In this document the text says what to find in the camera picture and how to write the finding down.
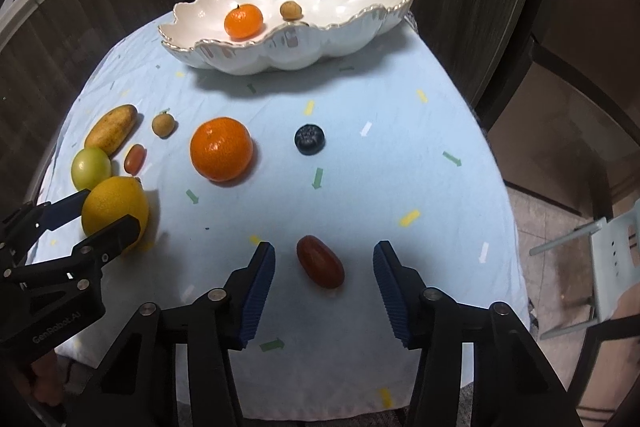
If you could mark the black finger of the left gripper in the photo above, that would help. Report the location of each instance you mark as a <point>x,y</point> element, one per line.
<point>104,246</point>

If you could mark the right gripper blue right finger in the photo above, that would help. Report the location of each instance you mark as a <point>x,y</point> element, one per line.
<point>428,320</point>

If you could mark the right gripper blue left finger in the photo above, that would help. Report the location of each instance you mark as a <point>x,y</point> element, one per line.
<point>224,319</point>

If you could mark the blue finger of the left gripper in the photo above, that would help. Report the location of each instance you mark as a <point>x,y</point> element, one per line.
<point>53,215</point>

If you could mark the yellow lemon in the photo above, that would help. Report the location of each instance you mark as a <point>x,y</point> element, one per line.
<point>112,199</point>

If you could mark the green apple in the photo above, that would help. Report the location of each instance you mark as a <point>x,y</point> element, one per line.
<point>90,167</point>

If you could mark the yellow brown mango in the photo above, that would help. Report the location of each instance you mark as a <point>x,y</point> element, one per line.
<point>112,129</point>

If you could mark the small red grape tomato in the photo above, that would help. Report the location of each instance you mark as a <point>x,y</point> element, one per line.
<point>134,159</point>

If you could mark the dark red jujube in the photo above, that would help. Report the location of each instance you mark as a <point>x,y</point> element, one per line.
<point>320,263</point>

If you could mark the brown longan with stem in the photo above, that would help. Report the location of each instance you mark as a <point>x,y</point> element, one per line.
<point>163,124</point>

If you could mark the large orange mandarin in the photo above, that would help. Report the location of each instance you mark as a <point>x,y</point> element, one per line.
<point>221,149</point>

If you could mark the blueberry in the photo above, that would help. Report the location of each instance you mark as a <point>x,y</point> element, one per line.
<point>309,139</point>

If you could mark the left human hand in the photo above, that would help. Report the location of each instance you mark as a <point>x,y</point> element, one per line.
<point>47,387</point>

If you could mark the light blue patterned tablecloth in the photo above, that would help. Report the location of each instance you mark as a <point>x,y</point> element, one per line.
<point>404,161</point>

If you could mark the white plastic chair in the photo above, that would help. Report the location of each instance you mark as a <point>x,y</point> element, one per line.
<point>613,268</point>

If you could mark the small mandarin orange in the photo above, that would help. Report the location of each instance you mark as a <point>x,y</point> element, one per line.
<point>243,22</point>

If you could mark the brown longan in bowl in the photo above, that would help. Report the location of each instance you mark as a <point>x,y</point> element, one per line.
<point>290,11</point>

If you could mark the white scalloped ceramic bowl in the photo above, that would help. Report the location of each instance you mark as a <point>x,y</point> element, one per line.
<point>329,28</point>

